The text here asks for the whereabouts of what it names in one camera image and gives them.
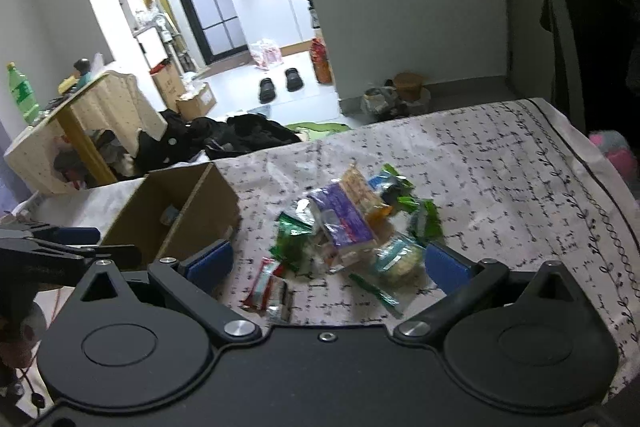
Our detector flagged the grey plastic bag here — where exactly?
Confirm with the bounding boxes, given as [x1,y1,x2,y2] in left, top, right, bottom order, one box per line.
[360,87,401,118]

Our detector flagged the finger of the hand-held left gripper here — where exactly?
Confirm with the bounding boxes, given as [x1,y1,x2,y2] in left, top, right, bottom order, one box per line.
[0,222,102,248]
[34,242,139,271]

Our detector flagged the dark hanging clothing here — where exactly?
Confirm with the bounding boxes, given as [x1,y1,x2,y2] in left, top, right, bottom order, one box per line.
[539,0,640,138]

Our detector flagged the red snack packet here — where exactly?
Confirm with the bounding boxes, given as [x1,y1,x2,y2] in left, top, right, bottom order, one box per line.
[242,257,287,313]

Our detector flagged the orange cracker packet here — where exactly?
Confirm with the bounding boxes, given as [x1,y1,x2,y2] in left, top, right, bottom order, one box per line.
[337,163,396,233]

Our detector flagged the green plastic bottle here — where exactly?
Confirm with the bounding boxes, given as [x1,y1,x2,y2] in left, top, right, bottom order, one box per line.
[6,62,41,126]

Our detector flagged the tall cardboard box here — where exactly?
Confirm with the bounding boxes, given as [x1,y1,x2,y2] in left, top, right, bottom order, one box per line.
[151,62,184,110]

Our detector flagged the teal figurine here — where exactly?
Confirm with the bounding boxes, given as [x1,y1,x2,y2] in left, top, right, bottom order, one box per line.
[72,58,94,88]

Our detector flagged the green floor mat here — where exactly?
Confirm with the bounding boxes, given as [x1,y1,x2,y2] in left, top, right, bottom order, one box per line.
[286,122,351,144]

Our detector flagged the white kitchen cabinet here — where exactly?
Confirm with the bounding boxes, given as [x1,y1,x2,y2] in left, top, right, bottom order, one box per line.
[226,0,314,54]

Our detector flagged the small white cabinet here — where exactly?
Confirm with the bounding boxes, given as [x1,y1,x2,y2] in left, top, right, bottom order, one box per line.
[132,25,174,70]

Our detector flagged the brown woven basket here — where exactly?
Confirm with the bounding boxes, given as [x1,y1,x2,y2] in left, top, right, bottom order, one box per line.
[392,72,425,100]

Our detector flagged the purple snack packet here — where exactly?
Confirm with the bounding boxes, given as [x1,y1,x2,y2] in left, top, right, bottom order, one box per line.
[306,183,378,259]

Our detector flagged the pink plush toy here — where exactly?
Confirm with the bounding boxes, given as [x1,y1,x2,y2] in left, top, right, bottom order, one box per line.
[587,130,634,178]

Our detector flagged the pile of black clothes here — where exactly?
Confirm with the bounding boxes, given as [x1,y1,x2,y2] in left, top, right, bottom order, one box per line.
[134,109,302,174]

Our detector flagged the clear rice cake packet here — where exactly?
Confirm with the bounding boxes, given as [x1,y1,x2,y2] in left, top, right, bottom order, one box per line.
[372,234,427,290]

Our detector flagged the bright green snack packet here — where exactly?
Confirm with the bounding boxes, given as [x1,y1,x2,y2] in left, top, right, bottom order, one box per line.
[381,163,416,192]
[412,199,445,240]

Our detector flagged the patterned bed sheet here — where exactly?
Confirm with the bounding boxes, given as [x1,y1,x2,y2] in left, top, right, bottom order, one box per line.
[10,97,640,408]

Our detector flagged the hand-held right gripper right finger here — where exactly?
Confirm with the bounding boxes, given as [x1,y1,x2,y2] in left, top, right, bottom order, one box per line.
[392,241,594,348]

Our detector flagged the brown cardboard box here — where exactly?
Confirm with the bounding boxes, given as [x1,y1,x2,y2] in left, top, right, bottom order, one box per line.
[100,162,242,274]

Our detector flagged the silver snack packet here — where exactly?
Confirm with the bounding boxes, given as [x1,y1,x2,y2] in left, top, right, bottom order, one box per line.
[267,279,294,323]

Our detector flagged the dark green foil packet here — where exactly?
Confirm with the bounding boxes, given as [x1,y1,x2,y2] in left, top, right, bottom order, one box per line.
[270,211,316,265]

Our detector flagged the open cardboard box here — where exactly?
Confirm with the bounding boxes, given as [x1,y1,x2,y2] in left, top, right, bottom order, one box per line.
[176,82,217,120]

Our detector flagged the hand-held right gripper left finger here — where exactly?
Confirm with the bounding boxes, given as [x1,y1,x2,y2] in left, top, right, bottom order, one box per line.
[72,238,264,348]

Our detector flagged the red bag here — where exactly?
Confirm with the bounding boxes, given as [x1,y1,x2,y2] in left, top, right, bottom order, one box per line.
[308,37,334,84]

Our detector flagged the thin green stick packet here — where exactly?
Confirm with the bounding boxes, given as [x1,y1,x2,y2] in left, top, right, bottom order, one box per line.
[347,273,405,320]

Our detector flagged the pink plastic bag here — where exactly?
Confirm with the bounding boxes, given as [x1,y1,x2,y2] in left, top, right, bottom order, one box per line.
[249,39,282,70]

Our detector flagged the table with cream cloth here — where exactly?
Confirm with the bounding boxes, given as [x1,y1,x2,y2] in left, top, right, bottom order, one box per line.
[4,69,169,196]

